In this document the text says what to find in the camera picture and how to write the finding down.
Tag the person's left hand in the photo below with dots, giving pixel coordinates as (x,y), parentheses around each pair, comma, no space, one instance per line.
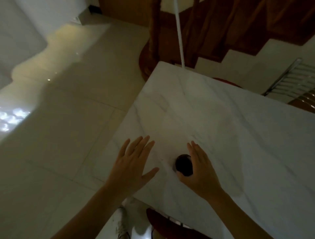
(130,172)

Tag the person's right hand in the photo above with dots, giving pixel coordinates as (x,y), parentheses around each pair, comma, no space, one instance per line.
(204,177)

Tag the small drinking glass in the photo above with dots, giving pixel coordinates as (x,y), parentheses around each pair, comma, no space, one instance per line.
(184,165)

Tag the person's right forearm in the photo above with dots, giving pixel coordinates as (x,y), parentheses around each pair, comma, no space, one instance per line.
(241,219)

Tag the person's left forearm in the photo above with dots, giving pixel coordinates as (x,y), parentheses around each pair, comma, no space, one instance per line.
(88,219)

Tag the person's white sneaker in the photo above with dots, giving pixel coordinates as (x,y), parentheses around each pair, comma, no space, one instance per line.
(122,221)

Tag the marble table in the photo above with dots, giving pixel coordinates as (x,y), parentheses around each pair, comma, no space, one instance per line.
(233,128)

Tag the white pole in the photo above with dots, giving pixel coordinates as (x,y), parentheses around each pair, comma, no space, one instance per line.
(179,32)

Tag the wooden staircase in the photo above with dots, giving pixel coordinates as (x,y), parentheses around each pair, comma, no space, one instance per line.
(233,24)

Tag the white curtain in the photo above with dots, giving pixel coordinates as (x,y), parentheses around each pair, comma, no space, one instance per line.
(22,29)

